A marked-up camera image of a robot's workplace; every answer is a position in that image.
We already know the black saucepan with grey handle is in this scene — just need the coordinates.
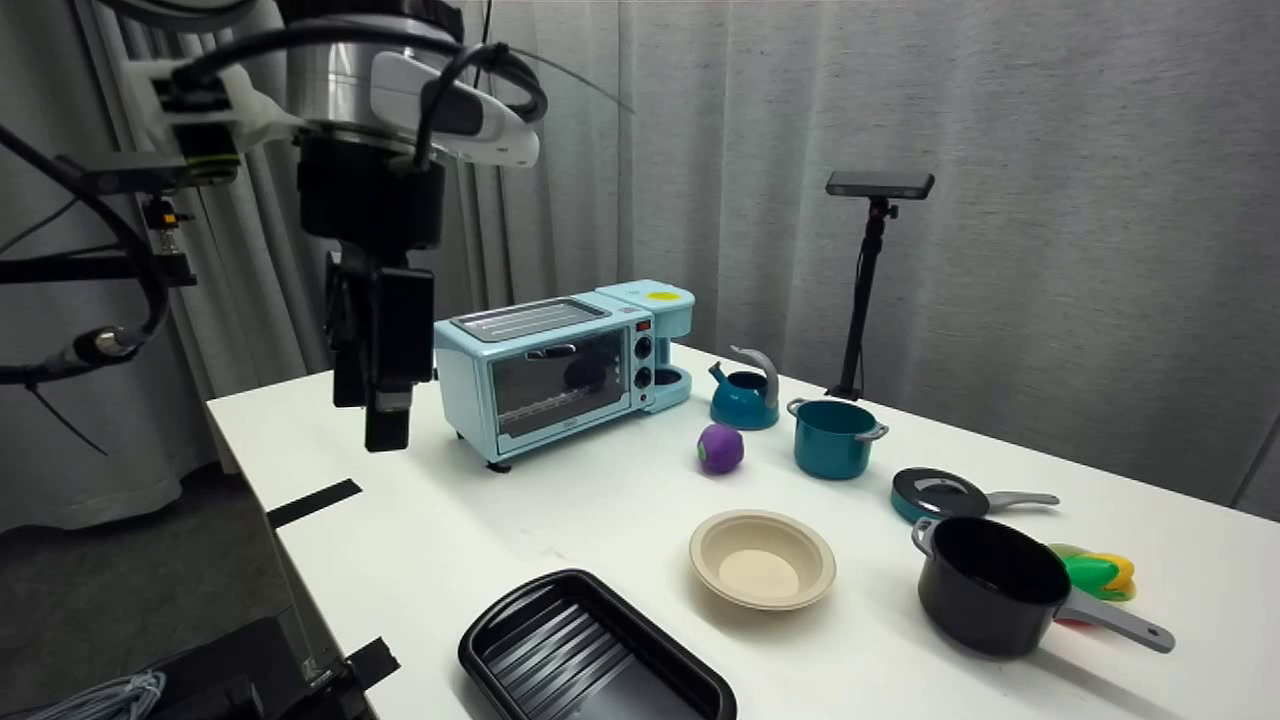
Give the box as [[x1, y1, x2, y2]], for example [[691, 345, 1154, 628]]
[[909, 511, 1178, 664]]

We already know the teal toy pot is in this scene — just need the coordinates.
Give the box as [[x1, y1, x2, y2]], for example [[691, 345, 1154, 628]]
[[782, 394, 890, 485]]

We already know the beige plate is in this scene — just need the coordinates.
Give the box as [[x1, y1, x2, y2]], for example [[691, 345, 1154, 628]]
[[684, 510, 840, 617]]

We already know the black camera clamp arm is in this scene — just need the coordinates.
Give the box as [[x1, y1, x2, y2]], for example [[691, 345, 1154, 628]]
[[0, 191, 198, 293]]

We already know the black camera on tripod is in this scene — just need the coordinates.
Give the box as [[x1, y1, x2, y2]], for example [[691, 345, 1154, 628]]
[[821, 170, 938, 204]]

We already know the black tripod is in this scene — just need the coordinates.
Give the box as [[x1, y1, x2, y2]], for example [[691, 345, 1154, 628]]
[[826, 198, 900, 406]]

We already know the clear plastic wrap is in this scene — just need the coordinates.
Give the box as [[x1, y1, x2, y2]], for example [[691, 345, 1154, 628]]
[[23, 670, 172, 720]]

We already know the black camera on clamp arm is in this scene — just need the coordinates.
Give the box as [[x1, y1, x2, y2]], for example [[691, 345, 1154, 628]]
[[50, 154, 245, 191]]

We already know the green yellow plush toy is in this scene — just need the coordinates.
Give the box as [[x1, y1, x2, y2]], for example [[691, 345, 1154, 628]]
[[1046, 541, 1141, 607]]

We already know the black table clamp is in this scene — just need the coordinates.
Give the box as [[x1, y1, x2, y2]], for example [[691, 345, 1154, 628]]
[[316, 637, 405, 699]]

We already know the purple plush toy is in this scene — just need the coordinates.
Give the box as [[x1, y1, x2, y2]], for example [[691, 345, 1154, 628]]
[[691, 421, 753, 480]]

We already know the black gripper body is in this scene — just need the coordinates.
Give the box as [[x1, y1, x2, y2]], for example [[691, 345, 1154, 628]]
[[323, 249, 441, 402]]

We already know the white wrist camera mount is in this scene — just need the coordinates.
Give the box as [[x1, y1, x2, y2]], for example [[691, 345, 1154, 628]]
[[370, 54, 544, 174]]

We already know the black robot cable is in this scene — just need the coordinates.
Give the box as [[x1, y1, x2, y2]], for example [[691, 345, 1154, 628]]
[[0, 123, 172, 394]]

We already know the black tape strip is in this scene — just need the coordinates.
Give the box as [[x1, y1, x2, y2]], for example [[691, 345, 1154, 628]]
[[265, 475, 367, 534]]

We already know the black baking tray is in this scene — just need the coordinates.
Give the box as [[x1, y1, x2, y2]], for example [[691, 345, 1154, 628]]
[[455, 563, 738, 720]]

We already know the light blue toaster oven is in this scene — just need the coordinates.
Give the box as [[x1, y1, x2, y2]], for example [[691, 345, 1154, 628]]
[[431, 278, 699, 474]]

